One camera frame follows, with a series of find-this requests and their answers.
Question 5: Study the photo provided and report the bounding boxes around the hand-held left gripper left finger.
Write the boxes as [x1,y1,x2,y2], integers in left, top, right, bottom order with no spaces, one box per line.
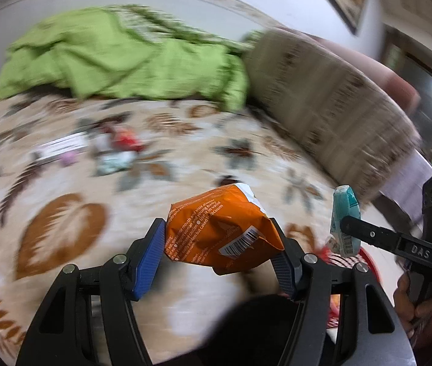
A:
[14,217,167,366]

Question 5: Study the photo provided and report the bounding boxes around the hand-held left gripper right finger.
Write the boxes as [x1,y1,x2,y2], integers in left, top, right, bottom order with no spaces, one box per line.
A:
[265,217,417,366]

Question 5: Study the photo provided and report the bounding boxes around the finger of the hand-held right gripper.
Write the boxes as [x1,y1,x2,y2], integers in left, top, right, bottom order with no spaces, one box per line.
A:
[340,215,405,253]

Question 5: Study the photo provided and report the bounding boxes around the red plastic basket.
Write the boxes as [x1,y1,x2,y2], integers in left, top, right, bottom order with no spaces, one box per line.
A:
[315,246,382,332]

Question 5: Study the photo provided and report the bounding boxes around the teal cartoon tissue packet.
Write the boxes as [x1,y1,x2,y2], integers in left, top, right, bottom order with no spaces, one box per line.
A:
[326,185,363,257]

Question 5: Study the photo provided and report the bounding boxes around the orange snack packet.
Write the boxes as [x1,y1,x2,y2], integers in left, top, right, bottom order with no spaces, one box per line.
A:
[165,183,284,277]

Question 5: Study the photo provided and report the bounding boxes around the person's right hand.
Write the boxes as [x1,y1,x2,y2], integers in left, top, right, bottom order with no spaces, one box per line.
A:
[393,272,432,331]

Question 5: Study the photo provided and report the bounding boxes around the white sheet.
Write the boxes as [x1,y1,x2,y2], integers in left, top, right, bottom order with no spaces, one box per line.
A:
[381,152,432,233]

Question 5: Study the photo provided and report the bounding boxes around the leaf print blanket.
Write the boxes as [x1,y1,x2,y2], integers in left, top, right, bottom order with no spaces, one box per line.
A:
[0,95,384,355]

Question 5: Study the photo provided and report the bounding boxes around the pale crumpled packet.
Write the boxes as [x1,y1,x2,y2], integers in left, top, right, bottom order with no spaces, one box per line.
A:
[95,152,135,177]

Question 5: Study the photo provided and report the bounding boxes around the dark wooden door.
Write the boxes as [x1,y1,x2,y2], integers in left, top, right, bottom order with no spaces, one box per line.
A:
[381,23,432,168]

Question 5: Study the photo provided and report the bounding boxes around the striped floral headboard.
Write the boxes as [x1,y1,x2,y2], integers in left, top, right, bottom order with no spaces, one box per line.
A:
[241,27,422,203]

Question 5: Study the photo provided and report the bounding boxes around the long white medicine box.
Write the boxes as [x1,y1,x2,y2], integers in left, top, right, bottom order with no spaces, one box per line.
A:
[35,133,89,161]

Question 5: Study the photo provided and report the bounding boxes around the green quilt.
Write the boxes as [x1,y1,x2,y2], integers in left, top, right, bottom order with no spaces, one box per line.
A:
[0,4,262,113]

